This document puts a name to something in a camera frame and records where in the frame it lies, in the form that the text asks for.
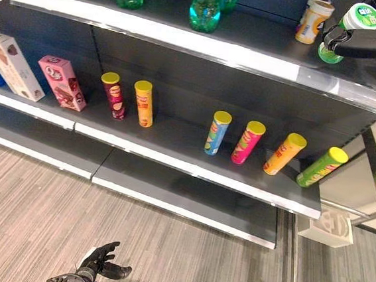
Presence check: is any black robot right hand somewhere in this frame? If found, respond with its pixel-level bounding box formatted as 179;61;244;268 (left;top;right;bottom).
320;21;376;60

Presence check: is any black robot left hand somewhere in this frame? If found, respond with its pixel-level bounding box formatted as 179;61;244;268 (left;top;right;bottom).
74;237;135;281

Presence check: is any green white lidded can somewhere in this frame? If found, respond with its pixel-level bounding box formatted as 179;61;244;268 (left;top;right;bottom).
316;0;376;69

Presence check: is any yellow white lidded can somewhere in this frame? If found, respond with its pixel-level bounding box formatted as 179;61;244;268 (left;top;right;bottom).
293;0;337;47

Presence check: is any green chip can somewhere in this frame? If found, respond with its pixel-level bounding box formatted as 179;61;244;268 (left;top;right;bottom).
295;143;351;192

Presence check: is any orange chip can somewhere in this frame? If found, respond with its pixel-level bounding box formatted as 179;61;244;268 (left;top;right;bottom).
129;78;158;129
261;130;308;178

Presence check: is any pink chip can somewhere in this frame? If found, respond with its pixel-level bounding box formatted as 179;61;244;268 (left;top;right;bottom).
229;118;268;167

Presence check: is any maroon chip can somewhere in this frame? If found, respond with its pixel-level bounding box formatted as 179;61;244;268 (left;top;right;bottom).
96;71;130;121

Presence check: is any blue chip can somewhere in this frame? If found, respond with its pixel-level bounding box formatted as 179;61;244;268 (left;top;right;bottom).
204;109;233;158

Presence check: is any dark grey shelf unit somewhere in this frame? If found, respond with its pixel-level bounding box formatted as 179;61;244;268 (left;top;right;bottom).
0;0;376;260

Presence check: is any pink biscuit box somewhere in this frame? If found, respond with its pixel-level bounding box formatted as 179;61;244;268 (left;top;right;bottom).
33;53;92;113

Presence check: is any white cardboard box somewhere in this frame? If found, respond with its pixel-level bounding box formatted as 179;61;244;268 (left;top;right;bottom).
295;204;358;250

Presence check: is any white biscuit box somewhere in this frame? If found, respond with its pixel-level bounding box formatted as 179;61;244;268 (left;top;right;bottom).
0;31;52;103

